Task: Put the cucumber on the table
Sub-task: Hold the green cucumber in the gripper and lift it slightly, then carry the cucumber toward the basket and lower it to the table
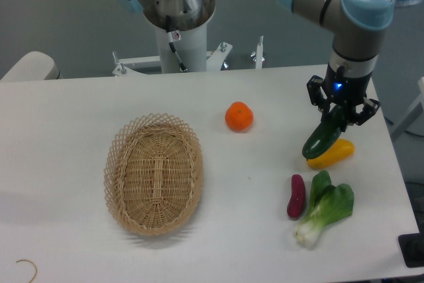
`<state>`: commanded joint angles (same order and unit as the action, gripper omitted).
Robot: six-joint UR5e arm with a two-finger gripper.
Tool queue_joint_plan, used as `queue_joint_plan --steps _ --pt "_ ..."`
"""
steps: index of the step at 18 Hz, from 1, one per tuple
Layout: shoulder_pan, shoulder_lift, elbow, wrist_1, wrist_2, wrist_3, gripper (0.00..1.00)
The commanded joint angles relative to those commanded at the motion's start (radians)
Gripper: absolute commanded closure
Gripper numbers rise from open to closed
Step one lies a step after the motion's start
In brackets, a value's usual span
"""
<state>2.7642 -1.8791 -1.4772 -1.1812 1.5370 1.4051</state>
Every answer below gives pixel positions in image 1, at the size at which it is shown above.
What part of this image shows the white chair armrest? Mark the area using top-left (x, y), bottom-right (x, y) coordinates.
top-left (1, 51), bottom-right (62, 82)

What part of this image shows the yellow mango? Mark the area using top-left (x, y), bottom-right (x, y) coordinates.
top-left (307, 139), bottom-right (355, 170)

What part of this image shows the orange tangerine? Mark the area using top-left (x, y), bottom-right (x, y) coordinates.
top-left (225, 101), bottom-right (254, 132)

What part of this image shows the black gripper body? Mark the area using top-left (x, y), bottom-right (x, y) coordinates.
top-left (323, 54), bottom-right (372, 121)

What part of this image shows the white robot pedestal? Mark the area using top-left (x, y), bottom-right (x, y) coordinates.
top-left (113, 0), bottom-right (233, 76)

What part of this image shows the tan rubber band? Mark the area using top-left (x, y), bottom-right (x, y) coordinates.
top-left (16, 259), bottom-right (38, 282)

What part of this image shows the white frame leg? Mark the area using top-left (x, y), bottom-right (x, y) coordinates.
top-left (389, 78), bottom-right (423, 142)

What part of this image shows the green bok choy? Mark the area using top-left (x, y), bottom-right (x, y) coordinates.
top-left (295, 170), bottom-right (354, 249)

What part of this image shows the black pedestal cable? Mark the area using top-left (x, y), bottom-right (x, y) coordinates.
top-left (164, 14), bottom-right (188, 73)

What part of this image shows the black device at edge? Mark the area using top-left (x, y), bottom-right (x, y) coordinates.
top-left (398, 233), bottom-right (423, 268)

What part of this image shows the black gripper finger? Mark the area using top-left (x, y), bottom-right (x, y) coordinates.
top-left (306, 75), bottom-right (331, 121)
top-left (341, 98), bottom-right (380, 132)

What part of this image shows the purple sweet potato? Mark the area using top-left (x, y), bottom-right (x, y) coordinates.
top-left (286, 174), bottom-right (306, 219)

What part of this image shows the woven wicker basket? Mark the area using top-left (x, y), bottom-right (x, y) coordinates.
top-left (104, 114), bottom-right (203, 236)

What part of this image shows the dark green cucumber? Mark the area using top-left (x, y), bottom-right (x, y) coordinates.
top-left (302, 105), bottom-right (347, 160)

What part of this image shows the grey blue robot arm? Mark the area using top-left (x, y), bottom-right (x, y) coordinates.
top-left (117, 0), bottom-right (396, 131)

